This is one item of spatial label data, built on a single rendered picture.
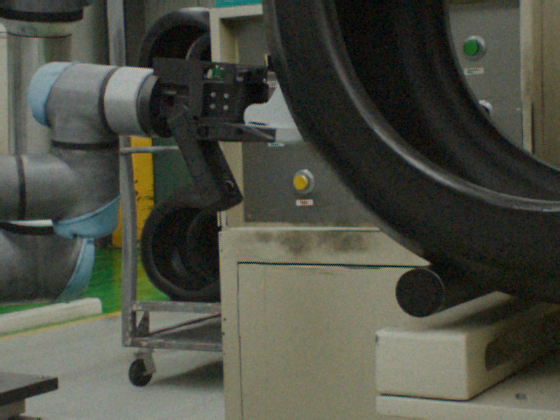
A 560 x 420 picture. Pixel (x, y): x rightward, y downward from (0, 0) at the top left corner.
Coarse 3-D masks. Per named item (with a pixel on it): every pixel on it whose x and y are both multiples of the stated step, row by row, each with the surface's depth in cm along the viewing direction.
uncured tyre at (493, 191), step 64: (320, 0) 106; (384, 0) 132; (320, 64) 106; (384, 64) 132; (448, 64) 131; (320, 128) 107; (384, 128) 104; (448, 128) 131; (384, 192) 105; (448, 192) 101; (512, 192) 128; (448, 256) 104; (512, 256) 100
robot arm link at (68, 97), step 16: (48, 64) 135; (64, 64) 134; (80, 64) 134; (32, 80) 134; (48, 80) 133; (64, 80) 132; (80, 80) 131; (96, 80) 130; (32, 96) 134; (48, 96) 133; (64, 96) 132; (80, 96) 131; (96, 96) 130; (32, 112) 135; (48, 112) 133; (64, 112) 132; (80, 112) 131; (96, 112) 130; (64, 128) 132; (80, 128) 132; (96, 128) 132
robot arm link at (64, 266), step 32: (0, 0) 157; (32, 0) 156; (64, 0) 157; (96, 0) 161; (32, 32) 158; (64, 32) 160; (32, 64) 160; (32, 128) 162; (0, 224) 167; (32, 224) 165; (0, 256) 165; (32, 256) 166; (64, 256) 168; (0, 288) 166; (32, 288) 167; (64, 288) 169
